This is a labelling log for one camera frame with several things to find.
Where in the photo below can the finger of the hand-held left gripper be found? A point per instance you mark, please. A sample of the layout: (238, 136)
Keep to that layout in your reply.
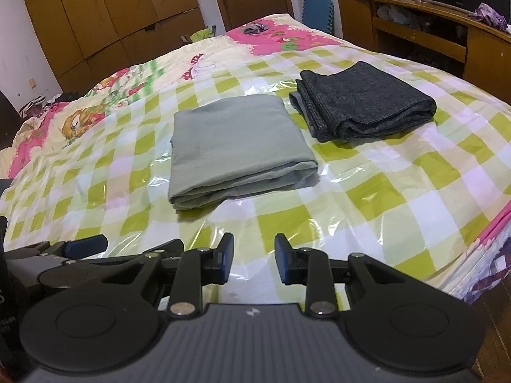
(169, 248)
(86, 246)

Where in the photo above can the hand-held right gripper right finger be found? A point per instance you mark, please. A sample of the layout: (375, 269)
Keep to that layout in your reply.
(282, 259)

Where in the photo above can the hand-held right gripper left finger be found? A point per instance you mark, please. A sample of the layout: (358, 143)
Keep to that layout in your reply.
(226, 257)

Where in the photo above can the grey-green pants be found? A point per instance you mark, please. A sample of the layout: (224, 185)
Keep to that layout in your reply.
(231, 147)

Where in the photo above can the dark grey folded pants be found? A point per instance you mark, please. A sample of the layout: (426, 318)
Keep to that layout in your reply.
(359, 95)

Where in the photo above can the bed with checkered cover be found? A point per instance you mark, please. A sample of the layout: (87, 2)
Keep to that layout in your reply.
(359, 191)

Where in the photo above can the dark brown headboard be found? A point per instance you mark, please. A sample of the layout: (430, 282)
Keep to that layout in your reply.
(6, 127)

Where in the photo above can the striped cloth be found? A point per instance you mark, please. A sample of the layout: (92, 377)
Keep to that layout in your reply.
(38, 105)

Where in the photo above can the cartoon printed blanket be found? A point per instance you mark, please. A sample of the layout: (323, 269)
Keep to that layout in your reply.
(159, 72)

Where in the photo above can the green cloth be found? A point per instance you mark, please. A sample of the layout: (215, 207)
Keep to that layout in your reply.
(202, 34)

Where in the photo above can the small dark crumpled cloth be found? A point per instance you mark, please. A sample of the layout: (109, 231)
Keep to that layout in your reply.
(255, 29)

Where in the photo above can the wooden wardrobe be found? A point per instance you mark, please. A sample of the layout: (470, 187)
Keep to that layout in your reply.
(99, 8)

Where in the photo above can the blue foam mat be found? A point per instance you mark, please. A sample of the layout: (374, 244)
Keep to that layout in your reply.
(318, 16)

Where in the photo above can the wooden desk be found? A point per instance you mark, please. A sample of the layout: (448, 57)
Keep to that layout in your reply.
(487, 48)

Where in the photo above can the purple cloth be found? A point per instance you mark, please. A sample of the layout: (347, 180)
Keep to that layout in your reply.
(489, 16)

